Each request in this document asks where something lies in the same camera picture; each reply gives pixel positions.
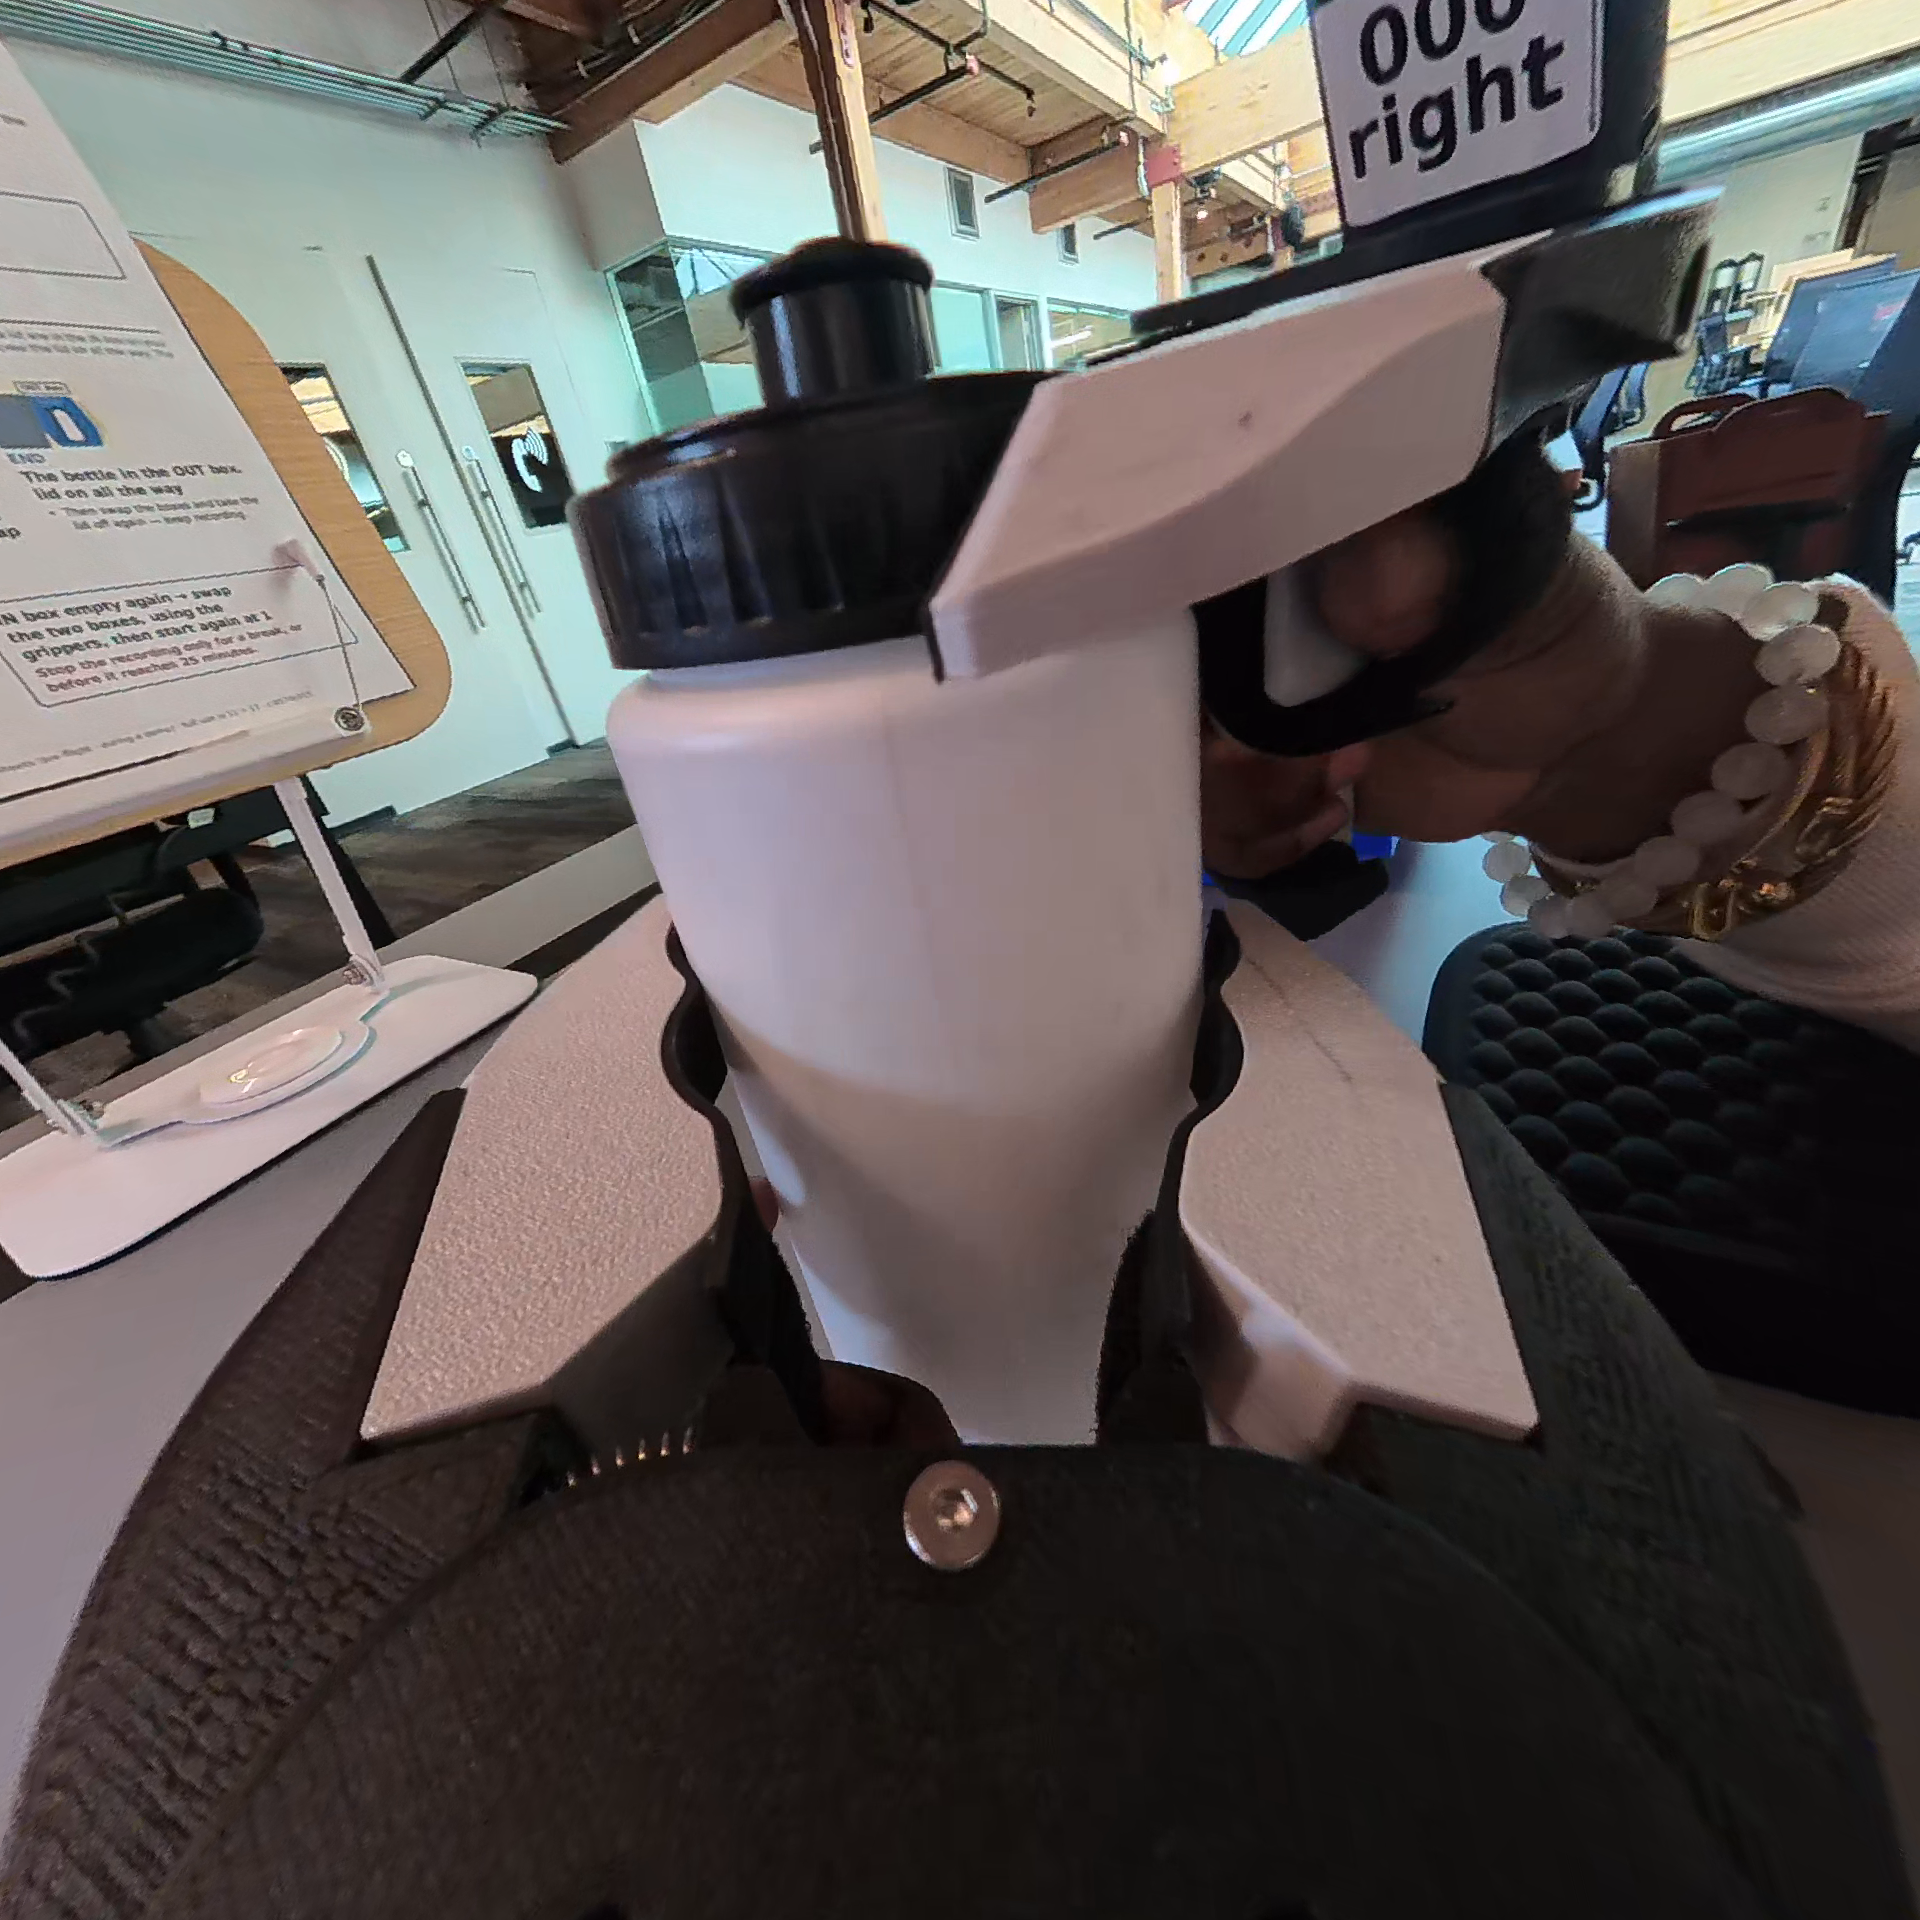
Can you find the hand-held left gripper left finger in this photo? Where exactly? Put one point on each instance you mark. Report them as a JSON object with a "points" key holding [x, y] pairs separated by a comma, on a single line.
{"points": [[555, 1201]]}

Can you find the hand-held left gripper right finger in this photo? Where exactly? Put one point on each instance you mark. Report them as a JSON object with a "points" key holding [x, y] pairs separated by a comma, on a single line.
{"points": [[1336, 1201]]}

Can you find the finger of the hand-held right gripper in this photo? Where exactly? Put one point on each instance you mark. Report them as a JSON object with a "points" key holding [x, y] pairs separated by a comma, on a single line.
{"points": [[1230, 465]]}

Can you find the white plastic bottle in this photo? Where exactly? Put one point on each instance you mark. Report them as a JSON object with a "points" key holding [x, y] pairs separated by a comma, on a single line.
{"points": [[914, 902]]}

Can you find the black bottle lid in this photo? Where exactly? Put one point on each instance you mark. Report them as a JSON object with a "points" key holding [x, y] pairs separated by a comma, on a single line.
{"points": [[750, 511]]}

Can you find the person's right forearm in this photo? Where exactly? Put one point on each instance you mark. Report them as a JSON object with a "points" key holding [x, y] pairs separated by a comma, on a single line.
{"points": [[1875, 931]]}

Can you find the person's left hand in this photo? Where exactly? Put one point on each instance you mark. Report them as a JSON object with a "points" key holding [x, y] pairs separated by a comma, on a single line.
{"points": [[886, 1401]]}

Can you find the brown leather bag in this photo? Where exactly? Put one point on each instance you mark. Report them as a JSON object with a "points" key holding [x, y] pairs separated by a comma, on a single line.
{"points": [[1739, 481]]}

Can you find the wooden support column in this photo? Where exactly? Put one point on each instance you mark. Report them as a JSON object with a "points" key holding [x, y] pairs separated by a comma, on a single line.
{"points": [[1167, 224]]}

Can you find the white board stand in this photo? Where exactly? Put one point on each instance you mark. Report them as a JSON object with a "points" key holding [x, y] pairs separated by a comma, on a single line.
{"points": [[339, 886]]}

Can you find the instruction sheet on stand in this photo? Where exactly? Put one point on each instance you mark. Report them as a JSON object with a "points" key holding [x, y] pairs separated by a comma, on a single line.
{"points": [[150, 600]]}

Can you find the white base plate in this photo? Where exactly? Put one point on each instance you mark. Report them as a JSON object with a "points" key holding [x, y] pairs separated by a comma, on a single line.
{"points": [[420, 1020]]}

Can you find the wooden door frame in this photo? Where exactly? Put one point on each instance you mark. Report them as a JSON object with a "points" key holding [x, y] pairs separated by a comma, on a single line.
{"points": [[839, 119]]}

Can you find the black wall sign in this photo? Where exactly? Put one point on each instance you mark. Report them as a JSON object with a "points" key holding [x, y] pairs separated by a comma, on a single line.
{"points": [[524, 451]]}

